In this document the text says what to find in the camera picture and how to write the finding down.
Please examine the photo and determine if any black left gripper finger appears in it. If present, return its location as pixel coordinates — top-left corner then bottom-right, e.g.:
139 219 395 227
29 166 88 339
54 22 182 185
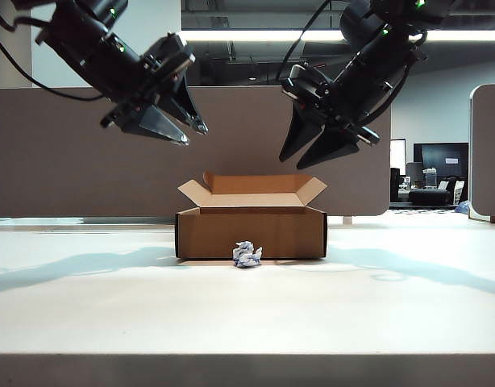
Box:
162 76 210 136
124 104 190 147

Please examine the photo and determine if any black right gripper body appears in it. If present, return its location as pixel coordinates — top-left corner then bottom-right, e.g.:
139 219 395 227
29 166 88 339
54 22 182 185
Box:
282 78 381 147

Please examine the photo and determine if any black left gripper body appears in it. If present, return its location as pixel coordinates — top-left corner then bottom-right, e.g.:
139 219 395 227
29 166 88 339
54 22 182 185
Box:
101 56 189 131

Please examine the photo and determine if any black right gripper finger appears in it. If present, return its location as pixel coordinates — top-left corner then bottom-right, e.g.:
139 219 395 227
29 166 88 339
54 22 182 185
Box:
296 127 361 171
278 105 326 164

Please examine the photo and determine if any open brown cardboard box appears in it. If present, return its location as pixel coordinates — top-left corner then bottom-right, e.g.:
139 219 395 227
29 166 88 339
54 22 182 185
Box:
175 169 328 260

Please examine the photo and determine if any white board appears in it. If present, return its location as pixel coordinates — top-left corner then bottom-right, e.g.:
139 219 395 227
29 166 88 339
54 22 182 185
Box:
390 138 407 171

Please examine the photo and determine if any wide brown partition panel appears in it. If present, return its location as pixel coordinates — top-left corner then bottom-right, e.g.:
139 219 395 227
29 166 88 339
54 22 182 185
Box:
0 85 393 218

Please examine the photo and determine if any long ceiling light strip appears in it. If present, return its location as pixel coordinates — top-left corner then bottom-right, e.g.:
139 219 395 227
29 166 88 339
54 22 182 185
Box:
181 29 495 43

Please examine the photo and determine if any black round ottoman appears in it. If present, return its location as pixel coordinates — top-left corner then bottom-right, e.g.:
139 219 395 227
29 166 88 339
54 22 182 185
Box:
408 188 451 206

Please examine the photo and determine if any crumpled printed paper ball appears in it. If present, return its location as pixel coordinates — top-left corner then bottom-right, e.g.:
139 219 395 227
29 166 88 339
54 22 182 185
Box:
232 241 264 268

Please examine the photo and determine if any narrow brown partition panel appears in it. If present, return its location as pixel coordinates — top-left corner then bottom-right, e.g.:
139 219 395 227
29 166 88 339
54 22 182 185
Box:
468 83 495 221

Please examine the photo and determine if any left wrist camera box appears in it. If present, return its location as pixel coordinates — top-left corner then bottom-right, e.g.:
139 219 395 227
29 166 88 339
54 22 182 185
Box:
144 32 197 76

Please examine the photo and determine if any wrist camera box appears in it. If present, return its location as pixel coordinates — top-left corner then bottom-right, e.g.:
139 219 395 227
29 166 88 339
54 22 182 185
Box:
286 63 334 98
144 32 197 76

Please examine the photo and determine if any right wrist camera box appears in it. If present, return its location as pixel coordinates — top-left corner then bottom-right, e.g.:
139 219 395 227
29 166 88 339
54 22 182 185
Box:
286 63 334 98

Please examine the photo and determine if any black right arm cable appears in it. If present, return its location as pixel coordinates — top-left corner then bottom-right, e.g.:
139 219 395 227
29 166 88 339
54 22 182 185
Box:
277 0 333 84

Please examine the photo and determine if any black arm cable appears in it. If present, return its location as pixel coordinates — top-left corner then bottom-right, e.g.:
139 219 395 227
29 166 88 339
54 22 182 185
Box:
277 0 333 84
0 3 107 102

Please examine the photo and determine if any black wall monitor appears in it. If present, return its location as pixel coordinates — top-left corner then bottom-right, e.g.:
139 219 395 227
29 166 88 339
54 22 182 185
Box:
412 141 470 178

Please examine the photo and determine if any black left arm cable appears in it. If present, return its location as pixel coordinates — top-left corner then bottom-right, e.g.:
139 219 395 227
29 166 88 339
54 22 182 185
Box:
0 3 107 102

